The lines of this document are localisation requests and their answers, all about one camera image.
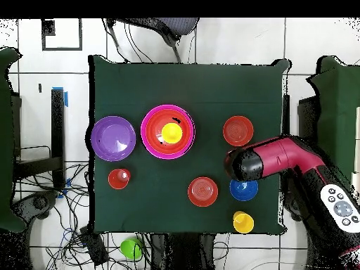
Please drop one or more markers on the yellow plastic cup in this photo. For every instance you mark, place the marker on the yellow plastic cup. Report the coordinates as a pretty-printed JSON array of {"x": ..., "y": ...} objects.
[
  {"x": 243, "y": 223},
  {"x": 172, "y": 133}
]

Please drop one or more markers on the large orange plastic bowl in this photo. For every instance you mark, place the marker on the large orange plastic bowl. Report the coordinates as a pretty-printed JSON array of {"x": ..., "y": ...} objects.
[{"x": 153, "y": 132}]

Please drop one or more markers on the large pink plastic bowl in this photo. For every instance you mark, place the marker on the large pink plastic bowl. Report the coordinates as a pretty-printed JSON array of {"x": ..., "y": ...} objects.
[{"x": 143, "y": 132}]

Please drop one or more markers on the blue plastic bowl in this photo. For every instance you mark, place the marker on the blue plastic bowl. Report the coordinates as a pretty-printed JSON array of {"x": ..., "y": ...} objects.
[{"x": 243, "y": 191}]

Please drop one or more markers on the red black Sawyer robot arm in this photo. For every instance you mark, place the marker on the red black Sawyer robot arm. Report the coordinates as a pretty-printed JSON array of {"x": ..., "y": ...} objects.
[{"x": 281, "y": 157}]

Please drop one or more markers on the small orange plastic bowl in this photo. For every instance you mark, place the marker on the small orange plastic bowl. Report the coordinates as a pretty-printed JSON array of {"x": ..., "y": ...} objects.
[
  {"x": 202, "y": 191},
  {"x": 238, "y": 131}
]

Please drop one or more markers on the dark green table cloth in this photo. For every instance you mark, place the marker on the dark green table cloth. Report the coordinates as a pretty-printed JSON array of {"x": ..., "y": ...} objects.
[{"x": 182, "y": 90}]

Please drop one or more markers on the purple plastic bowl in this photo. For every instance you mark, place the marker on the purple plastic bowl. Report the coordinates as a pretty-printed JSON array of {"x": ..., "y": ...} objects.
[{"x": 112, "y": 137}]

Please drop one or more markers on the orange plastic cup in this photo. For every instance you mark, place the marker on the orange plastic cup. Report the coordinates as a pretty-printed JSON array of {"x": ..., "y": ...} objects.
[{"x": 116, "y": 181}]

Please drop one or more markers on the green plastic cup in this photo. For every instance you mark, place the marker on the green plastic cup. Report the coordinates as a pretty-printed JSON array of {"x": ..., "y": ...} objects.
[{"x": 129, "y": 249}]

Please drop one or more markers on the grey office chair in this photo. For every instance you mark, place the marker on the grey office chair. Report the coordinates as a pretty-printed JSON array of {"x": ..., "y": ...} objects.
[{"x": 174, "y": 26}]

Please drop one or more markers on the black floor box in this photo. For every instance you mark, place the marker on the black floor box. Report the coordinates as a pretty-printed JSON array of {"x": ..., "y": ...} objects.
[{"x": 94, "y": 247}]

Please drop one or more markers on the black chair base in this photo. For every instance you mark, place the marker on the black chair base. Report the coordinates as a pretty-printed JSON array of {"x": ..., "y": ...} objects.
[{"x": 39, "y": 202}]

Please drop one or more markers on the dark green side cloth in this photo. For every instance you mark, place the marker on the dark green side cloth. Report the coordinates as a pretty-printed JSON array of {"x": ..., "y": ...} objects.
[
  {"x": 5, "y": 140},
  {"x": 337, "y": 112}
]

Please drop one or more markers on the black metal post frame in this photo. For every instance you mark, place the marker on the black metal post frame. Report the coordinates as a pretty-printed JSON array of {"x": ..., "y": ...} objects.
[{"x": 58, "y": 126}]

